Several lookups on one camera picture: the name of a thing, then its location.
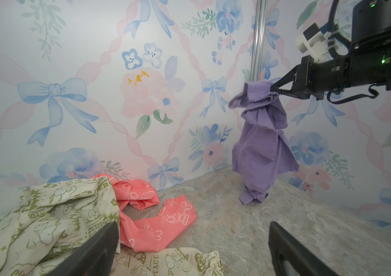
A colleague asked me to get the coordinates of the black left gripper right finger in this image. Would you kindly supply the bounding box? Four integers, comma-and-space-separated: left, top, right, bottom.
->
269, 221, 338, 276

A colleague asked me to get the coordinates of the purple cloth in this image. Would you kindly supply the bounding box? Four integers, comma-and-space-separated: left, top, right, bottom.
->
228, 81, 300, 205

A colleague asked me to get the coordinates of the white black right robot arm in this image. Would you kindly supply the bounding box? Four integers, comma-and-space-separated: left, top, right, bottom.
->
270, 1, 391, 100

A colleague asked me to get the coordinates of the cream green patterned cloth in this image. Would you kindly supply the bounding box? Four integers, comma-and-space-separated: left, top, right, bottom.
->
0, 174, 224, 276

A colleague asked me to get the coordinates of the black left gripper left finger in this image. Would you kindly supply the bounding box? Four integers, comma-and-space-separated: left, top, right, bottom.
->
48, 222, 120, 276

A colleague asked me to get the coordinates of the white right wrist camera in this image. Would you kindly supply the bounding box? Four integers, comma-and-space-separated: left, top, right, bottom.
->
295, 23, 331, 63

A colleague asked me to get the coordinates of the black corrugated cable conduit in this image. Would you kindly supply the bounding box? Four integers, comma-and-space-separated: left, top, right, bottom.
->
326, 0, 355, 59

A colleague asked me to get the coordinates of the aluminium corner post right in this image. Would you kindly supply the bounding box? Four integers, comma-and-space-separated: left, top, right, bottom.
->
250, 0, 267, 81

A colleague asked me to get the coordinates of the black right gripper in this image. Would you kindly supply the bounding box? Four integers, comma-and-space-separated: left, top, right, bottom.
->
270, 56, 351, 100

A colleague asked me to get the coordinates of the pink patterned cloth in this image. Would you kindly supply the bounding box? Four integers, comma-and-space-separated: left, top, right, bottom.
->
93, 173, 198, 253

